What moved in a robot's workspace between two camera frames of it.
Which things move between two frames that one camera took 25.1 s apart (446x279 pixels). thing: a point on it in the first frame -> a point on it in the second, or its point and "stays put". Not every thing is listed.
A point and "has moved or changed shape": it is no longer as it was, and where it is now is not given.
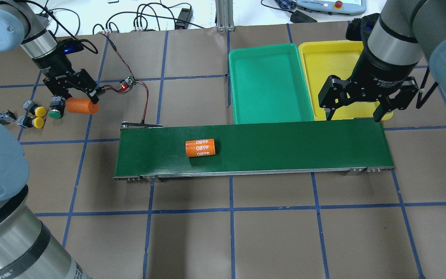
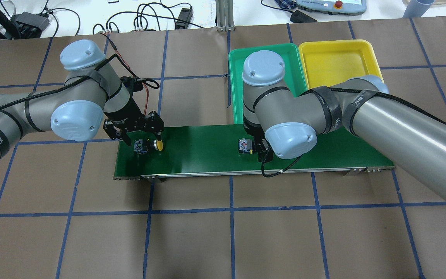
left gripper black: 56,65 -> 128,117
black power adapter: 186,14 stays put
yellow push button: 27,122 has moved or changed shape
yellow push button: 33,108 has moved or changed shape
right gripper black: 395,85 -> 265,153
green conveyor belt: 147,152 stays put
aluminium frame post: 225,15 stays put
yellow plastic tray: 321,59 stays put
